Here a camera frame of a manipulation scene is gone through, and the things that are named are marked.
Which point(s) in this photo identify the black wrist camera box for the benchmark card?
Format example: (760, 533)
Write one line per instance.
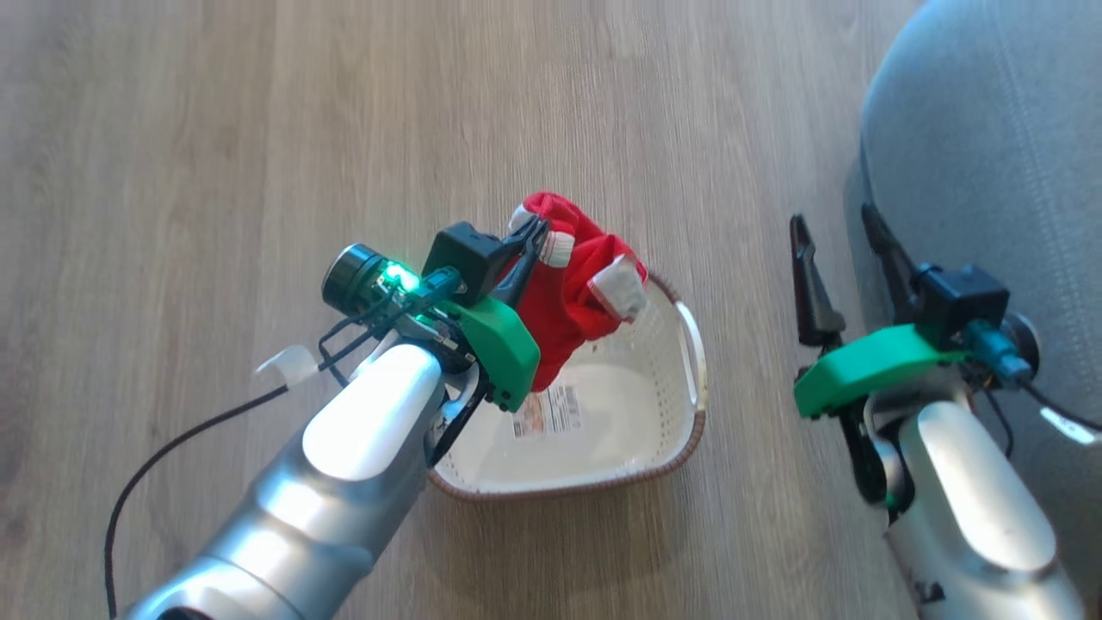
(461, 257)
(962, 300)

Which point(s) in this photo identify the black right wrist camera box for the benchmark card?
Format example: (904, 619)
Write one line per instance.
(962, 300)

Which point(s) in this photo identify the grey fabric sofa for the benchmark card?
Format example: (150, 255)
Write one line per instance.
(990, 129)

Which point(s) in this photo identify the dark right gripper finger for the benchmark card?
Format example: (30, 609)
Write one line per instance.
(887, 254)
(809, 284)

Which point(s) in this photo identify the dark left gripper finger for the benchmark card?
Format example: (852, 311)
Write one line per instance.
(519, 275)
(521, 239)

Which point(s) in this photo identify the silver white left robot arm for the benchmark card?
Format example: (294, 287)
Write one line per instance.
(344, 465)

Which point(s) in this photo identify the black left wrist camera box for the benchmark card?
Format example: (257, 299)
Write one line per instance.
(461, 257)

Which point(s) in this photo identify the red and white garment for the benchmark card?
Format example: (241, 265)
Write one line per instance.
(568, 319)

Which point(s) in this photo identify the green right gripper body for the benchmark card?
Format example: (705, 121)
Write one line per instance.
(869, 362)

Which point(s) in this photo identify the printed label sticker in basket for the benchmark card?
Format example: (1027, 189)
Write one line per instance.
(548, 413)

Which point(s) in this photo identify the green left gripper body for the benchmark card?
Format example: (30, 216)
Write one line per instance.
(504, 349)

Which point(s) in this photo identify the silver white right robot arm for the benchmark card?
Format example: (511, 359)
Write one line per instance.
(973, 499)

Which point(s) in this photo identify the white laundry basket brown rim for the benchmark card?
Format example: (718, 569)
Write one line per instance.
(628, 430)

